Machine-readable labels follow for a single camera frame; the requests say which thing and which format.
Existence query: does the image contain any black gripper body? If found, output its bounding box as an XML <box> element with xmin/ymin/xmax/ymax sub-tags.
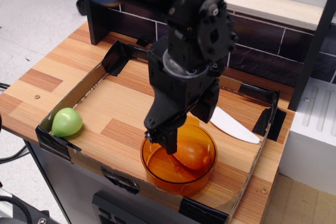
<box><xmin>144</xmin><ymin>36</ymin><xmax>223</xmax><ymax>143</ymax></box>

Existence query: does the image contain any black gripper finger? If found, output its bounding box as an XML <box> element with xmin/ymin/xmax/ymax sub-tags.
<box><xmin>159</xmin><ymin>127</ymin><xmax>177</xmax><ymax>155</ymax></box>
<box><xmin>191</xmin><ymin>78</ymin><xmax>220</xmax><ymax>123</ymax></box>

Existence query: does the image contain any orange toy carrot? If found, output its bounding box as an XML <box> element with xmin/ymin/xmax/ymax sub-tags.
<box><xmin>173</xmin><ymin>139</ymin><xmax>211</xmax><ymax>170</ymax></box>

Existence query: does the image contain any transparent orange plastic pot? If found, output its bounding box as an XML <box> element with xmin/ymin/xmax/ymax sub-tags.
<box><xmin>141</xmin><ymin>116</ymin><xmax>217</xmax><ymax>196</ymax></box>

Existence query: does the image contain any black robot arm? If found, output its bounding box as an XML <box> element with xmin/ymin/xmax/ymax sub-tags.
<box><xmin>92</xmin><ymin>0</ymin><xmax>237</xmax><ymax>154</ymax></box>

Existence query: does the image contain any cardboard fence with black tape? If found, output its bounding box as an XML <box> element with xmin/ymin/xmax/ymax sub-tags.
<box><xmin>36</xmin><ymin>41</ymin><xmax>287</xmax><ymax>223</ymax></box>

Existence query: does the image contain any dark brick backsplash panel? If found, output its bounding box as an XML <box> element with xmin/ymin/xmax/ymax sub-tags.
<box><xmin>107</xmin><ymin>1</ymin><xmax>336</xmax><ymax>88</ymax></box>

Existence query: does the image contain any green toy pear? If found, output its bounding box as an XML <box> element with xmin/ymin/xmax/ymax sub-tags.
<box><xmin>51</xmin><ymin>108</ymin><xmax>83</xmax><ymax>137</ymax></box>

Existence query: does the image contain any white grooved block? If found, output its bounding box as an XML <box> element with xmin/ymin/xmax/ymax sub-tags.
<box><xmin>279</xmin><ymin>78</ymin><xmax>335</xmax><ymax>195</ymax></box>

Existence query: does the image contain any black caster wheel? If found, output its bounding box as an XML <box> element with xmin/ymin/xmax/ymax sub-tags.
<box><xmin>76</xmin><ymin>0</ymin><xmax>87</xmax><ymax>16</ymax></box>

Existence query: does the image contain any black equipment bottom left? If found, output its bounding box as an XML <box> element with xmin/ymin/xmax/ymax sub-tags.
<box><xmin>1</xmin><ymin>184</ymin><xmax>54</xmax><ymax>223</ymax></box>

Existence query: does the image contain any yellow handled toy knife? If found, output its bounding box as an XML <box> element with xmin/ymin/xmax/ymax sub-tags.
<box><xmin>210</xmin><ymin>106</ymin><xmax>260</xmax><ymax>144</ymax></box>

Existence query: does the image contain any black vertical post left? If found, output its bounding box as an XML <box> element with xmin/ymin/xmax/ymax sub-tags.
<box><xmin>84</xmin><ymin>0</ymin><xmax>112</xmax><ymax>45</ymax></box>

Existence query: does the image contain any black vertical post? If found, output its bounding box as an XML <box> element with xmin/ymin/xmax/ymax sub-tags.
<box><xmin>288</xmin><ymin>0</ymin><xmax>335</xmax><ymax>111</ymax></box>
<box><xmin>84</xmin><ymin>0</ymin><xmax>112</xmax><ymax>45</ymax></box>

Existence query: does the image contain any black vertical post right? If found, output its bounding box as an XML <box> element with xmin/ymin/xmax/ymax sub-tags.
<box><xmin>288</xmin><ymin>0</ymin><xmax>335</xmax><ymax>111</ymax></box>

